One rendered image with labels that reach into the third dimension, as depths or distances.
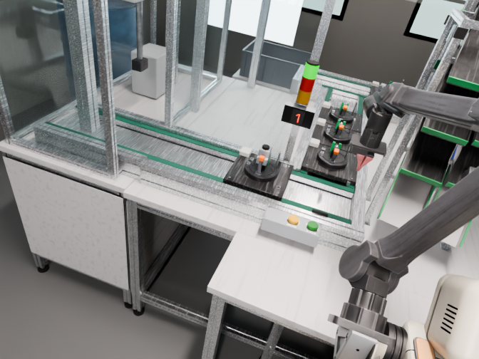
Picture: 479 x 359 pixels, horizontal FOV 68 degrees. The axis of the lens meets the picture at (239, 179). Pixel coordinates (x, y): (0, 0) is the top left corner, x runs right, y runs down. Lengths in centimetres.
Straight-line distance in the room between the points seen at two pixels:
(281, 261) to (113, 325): 112
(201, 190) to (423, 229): 88
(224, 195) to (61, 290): 124
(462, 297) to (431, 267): 83
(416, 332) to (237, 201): 79
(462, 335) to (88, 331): 176
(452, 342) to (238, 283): 67
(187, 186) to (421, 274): 93
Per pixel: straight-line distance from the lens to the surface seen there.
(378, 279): 80
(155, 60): 208
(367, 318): 78
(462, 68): 127
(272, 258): 129
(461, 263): 165
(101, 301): 220
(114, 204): 160
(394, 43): 471
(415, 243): 76
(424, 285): 147
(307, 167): 158
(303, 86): 138
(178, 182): 142
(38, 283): 235
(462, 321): 72
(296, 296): 122
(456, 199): 72
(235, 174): 143
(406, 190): 144
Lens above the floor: 181
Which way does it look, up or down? 37 degrees down
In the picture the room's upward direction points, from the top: 11 degrees clockwise
